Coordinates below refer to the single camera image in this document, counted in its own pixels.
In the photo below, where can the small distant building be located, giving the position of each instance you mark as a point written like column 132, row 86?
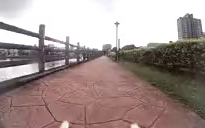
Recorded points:
column 106, row 47

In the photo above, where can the red stone-pattern path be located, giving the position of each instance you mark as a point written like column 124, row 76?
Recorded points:
column 100, row 86

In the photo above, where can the dark-roofed building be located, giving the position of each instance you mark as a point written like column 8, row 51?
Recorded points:
column 128, row 47

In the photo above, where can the low distant building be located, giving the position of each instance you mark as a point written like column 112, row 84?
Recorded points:
column 156, row 44

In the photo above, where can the robot's own part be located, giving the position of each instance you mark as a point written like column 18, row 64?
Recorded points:
column 134, row 126
column 64, row 124

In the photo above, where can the green hedge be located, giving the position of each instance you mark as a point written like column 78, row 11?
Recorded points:
column 176, row 55

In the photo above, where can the grass strip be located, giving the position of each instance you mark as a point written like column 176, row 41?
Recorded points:
column 176, row 86

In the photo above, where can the grey concrete kerb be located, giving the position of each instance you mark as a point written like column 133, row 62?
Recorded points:
column 23, row 80

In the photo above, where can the river water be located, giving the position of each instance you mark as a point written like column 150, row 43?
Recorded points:
column 13, row 71

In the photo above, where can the tall grey building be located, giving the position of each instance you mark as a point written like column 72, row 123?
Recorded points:
column 189, row 27

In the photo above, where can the lamp post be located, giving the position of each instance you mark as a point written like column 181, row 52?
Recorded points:
column 116, row 40

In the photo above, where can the wooden post-and-rail fence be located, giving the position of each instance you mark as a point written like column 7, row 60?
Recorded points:
column 41, row 46

